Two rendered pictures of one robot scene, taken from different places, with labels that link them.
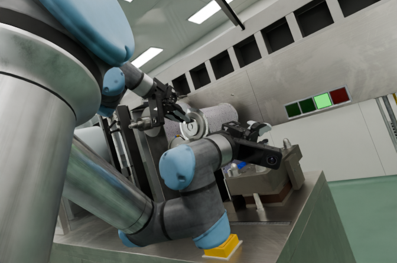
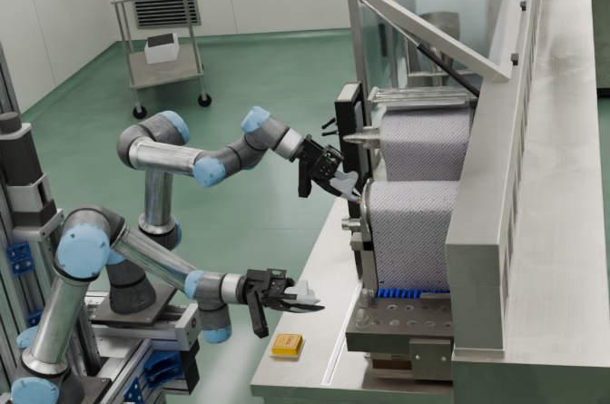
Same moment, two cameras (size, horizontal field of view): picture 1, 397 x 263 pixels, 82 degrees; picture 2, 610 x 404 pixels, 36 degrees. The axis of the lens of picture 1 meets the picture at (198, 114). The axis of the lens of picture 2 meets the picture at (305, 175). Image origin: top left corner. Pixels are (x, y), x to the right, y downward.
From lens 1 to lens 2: 2.33 m
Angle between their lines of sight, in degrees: 75
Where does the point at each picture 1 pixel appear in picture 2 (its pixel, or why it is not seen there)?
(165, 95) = (313, 166)
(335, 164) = not seen: outside the picture
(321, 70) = not seen: hidden behind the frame
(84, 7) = (73, 270)
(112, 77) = (203, 177)
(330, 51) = not seen: hidden behind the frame
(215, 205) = (206, 322)
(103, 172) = (152, 266)
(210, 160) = (209, 297)
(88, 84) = (81, 283)
